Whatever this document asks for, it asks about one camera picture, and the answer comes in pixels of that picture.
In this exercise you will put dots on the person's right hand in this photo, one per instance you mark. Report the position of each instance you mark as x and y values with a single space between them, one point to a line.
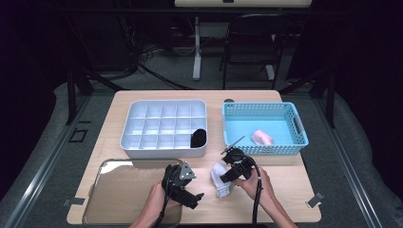
264 190

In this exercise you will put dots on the black metal frame stand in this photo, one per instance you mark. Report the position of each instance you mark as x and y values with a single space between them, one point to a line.
71 95
331 101

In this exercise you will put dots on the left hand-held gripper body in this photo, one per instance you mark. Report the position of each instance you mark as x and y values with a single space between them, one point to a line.
176 185

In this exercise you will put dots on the pink sock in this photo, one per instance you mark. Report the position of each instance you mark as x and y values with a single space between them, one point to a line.
262 137

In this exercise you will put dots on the grey tape piece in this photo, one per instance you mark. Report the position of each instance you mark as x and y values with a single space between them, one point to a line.
315 200
72 202

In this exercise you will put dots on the white sock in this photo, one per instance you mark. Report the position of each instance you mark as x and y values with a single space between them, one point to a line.
217 175

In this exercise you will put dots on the white desk top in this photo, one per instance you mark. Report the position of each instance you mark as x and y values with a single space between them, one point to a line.
240 3

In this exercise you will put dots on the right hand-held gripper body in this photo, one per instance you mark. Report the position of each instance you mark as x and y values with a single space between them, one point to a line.
242 163

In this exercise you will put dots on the grey metal floor rail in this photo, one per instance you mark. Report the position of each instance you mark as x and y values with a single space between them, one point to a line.
47 164
369 207

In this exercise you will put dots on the clear plastic box lid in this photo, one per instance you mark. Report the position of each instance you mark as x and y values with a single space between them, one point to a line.
126 196

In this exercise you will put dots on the black sock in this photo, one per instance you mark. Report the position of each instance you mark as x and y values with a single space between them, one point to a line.
198 138

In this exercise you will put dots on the person's left hand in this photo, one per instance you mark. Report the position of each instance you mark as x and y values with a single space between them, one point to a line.
160 205

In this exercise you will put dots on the blue plastic basket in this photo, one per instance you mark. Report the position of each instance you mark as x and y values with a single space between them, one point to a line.
247 123

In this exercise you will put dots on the white divided storage box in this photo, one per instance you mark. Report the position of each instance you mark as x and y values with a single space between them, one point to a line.
158 126

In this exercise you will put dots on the white desk leg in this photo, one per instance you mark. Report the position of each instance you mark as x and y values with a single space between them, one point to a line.
270 72
197 63

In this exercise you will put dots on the black folding chair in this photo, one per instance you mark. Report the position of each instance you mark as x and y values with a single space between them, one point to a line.
253 47

